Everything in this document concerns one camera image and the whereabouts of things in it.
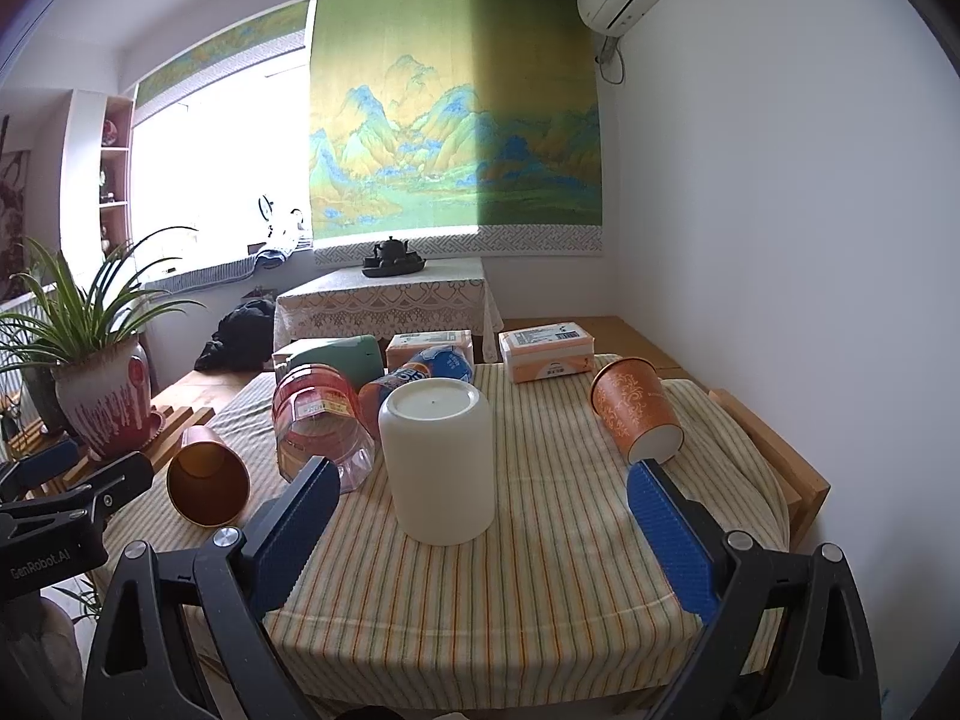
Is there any pink metallic cup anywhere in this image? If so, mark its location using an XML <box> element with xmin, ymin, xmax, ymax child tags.
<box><xmin>166</xmin><ymin>424</ymin><xmax>251</xmax><ymax>528</ymax></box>

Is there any grey windowsill cushion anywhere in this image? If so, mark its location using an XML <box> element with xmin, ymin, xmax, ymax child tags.
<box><xmin>142</xmin><ymin>254</ymin><xmax>260</xmax><ymax>294</ymax></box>

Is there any white wall shelf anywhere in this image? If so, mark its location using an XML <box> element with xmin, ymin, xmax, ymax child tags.
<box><xmin>63</xmin><ymin>88</ymin><xmax>137</xmax><ymax>272</ymax></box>

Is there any green plastic cup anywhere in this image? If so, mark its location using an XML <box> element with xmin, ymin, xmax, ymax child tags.
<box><xmin>288</xmin><ymin>334</ymin><xmax>386</xmax><ymax>386</ymax></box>

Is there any orange tissue pack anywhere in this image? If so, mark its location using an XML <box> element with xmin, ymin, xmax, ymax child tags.
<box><xmin>498</xmin><ymin>320</ymin><xmax>598</xmax><ymax>386</ymax></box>
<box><xmin>385</xmin><ymin>329</ymin><xmax>474</xmax><ymax>373</ymax></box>

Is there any striped tablecloth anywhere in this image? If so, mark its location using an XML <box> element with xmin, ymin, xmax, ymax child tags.
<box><xmin>94</xmin><ymin>352</ymin><xmax>793</xmax><ymax>713</ymax></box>

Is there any wooden table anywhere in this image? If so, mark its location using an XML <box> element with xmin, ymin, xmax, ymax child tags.
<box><xmin>498</xmin><ymin>314</ymin><xmax>833</xmax><ymax>550</ymax></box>

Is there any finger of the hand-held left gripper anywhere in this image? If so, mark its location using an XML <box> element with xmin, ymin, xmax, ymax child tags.
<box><xmin>0</xmin><ymin>439</ymin><xmax>80</xmax><ymax>501</ymax></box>
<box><xmin>34</xmin><ymin>452</ymin><xmax>155</xmax><ymax>535</ymax></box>

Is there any wooden slatted trivet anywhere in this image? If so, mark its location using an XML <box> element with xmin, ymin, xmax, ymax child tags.
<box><xmin>63</xmin><ymin>400</ymin><xmax>219</xmax><ymax>497</ymax></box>

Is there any white cloth bundle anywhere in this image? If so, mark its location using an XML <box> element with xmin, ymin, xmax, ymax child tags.
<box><xmin>250</xmin><ymin>205</ymin><xmax>313</xmax><ymax>272</ymax></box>

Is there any black bag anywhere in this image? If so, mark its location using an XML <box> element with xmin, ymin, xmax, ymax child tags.
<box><xmin>196</xmin><ymin>298</ymin><xmax>278</xmax><ymax>373</ymax></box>

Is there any dark wall picture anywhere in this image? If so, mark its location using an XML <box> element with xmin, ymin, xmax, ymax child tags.
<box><xmin>0</xmin><ymin>115</ymin><xmax>32</xmax><ymax>302</ymax></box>

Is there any air conditioner cable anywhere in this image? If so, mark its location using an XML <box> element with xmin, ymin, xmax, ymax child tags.
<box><xmin>595</xmin><ymin>33</ymin><xmax>628</xmax><ymax>86</ymax></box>

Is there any orange soda bottle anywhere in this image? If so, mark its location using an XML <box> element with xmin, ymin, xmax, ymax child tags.
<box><xmin>358</xmin><ymin>344</ymin><xmax>476</xmax><ymax>421</ymax></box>

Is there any lace covered side table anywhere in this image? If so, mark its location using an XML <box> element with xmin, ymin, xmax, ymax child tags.
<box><xmin>273</xmin><ymin>258</ymin><xmax>506</xmax><ymax>374</ymax></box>

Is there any white ceramic cup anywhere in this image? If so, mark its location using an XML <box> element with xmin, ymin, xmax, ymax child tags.
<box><xmin>378</xmin><ymin>378</ymin><xmax>497</xmax><ymax>545</ymax></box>

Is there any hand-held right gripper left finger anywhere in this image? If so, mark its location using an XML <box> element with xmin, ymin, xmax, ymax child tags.
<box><xmin>82</xmin><ymin>456</ymin><xmax>342</xmax><ymax>720</ymax></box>

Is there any landscape painting roller blind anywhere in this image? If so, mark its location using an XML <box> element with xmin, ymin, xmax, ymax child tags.
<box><xmin>307</xmin><ymin>0</ymin><xmax>605</xmax><ymax>269</ymax></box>

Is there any clear pink plastic cup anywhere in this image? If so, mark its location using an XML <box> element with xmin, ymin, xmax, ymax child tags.
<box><xmin>271</xmin><ymin>363</ymin><xmax>377</xmax><ymax>495</ymax></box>

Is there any narrow landscape window blind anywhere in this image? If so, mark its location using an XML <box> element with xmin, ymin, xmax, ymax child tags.
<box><xmin>133</xmin><ymin>0</ymin><xmax>313</xmax><ymax>122</ymax></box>

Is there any potted green plant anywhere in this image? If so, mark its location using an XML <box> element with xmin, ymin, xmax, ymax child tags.
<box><xmin>0</xmin><ymin>225</ymin><xmax>208</xmax><ymax>461</ymax></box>

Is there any black tea tray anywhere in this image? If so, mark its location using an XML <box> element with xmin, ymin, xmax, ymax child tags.
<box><xmin>361</xmin><ymin>253</ymin><xmax>429</xmax><ymax>280</ymax></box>

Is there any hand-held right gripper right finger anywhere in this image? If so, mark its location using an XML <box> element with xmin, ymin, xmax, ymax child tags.
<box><xmin>626</xmin><ymin>457</ymin><xmax>883</xmax><ymax>720</ymax></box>

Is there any orange patterned paper cup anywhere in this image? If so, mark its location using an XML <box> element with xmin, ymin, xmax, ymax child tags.
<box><xmin>589</xmin><ymin>356</ymin><xmax>688</xmax><ymax>464</ymax></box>

